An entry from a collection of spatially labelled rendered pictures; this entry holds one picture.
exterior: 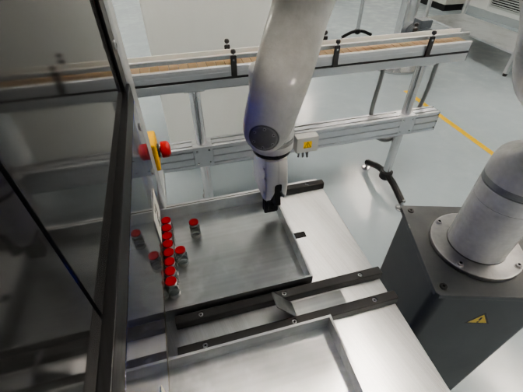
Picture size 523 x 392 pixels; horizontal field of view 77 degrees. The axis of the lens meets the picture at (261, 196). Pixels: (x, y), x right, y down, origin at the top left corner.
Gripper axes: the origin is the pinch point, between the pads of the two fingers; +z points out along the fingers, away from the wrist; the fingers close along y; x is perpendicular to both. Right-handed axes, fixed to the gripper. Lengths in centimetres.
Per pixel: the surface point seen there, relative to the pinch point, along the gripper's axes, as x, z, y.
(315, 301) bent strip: 2.0, 4.4, 23.4
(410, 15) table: 235, 39, -272
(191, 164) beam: -15, 47, -85
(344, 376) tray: 1.3, 4.4, 36.8
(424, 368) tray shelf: 14.5, 4.6, 39.0
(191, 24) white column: -2, -2, -144
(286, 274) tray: -1.3, 4.4, 16.2
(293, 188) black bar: 8.2, 2.7, -6.4
